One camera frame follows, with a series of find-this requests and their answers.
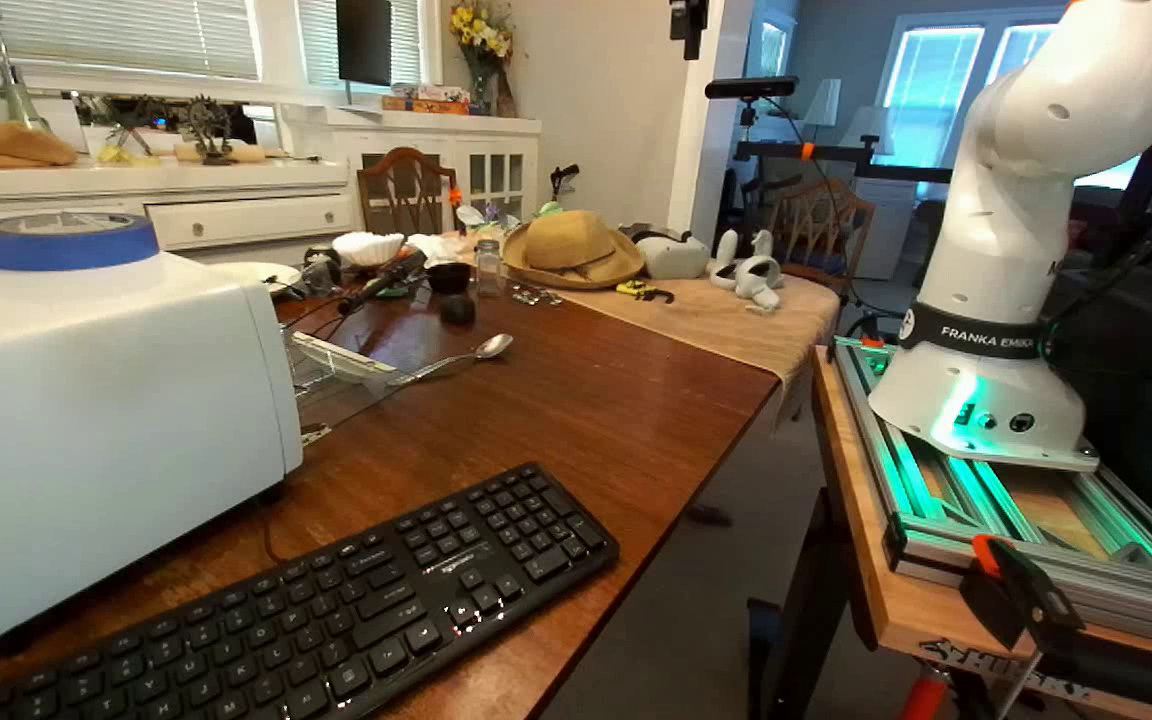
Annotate clear glass tray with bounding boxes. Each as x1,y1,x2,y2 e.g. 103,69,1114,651
289,334,398,392

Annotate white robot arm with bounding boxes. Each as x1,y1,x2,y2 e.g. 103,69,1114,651
869,0,1152,474

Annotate white toaster oven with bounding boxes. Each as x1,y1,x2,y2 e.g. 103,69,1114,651
0,253,306,637

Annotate black computer keyboard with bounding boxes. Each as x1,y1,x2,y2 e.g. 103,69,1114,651
0,465,621,720

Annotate wooden dining chair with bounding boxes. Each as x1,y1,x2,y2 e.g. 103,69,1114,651
355,147,459,237

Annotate black orange clamp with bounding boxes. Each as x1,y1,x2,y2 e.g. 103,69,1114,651
959,537,1152,720

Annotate yellow flowers in vase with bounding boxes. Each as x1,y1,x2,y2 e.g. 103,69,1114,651
448,0,518,116

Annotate tan woven straw hat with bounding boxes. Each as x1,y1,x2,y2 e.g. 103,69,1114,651
505,207,645,293

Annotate metal spoon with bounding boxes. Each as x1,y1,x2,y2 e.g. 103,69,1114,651
398,334,512,384

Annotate white VR controller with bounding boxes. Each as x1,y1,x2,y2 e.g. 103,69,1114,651
708,230,779,315

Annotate aluminium rail robot base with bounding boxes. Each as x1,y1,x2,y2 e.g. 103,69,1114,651
833,335,1152,642

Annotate white sideboard cabinet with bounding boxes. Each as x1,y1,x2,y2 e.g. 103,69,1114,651
146,111,540,253

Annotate wooden chair by window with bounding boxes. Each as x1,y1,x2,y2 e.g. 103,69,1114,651
768,182,876,296

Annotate blue tape roll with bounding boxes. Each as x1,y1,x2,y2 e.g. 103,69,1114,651
0,214,160,272

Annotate white VR headset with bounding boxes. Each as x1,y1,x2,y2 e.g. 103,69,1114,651
633,231,708,281

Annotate black camera on stand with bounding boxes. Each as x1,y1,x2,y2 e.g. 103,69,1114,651
704,76,802,101

